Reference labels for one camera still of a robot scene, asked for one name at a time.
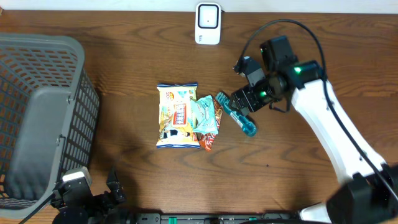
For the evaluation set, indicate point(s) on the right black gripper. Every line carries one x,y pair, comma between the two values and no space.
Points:
247,92

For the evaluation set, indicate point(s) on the yellow snack bag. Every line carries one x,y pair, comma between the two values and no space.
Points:
176,118

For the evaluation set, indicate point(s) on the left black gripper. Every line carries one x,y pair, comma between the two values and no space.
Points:
107,198

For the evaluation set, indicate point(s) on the grey plastic basket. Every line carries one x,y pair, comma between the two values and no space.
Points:
49,112

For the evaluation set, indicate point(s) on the light green wipes packet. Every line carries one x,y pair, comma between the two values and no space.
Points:
203,109

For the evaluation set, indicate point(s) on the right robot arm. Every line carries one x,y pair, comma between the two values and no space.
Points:
368,186

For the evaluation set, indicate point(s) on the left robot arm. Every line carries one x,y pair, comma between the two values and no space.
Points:
78,215

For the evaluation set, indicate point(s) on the blue mouthwash bottle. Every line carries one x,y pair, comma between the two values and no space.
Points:
247,126

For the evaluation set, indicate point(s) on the orange chocolate bar wrapper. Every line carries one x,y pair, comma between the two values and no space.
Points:
206,140

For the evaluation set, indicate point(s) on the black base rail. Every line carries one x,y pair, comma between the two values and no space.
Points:
232,218

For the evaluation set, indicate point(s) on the white barcode scanner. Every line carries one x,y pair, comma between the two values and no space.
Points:
208,23

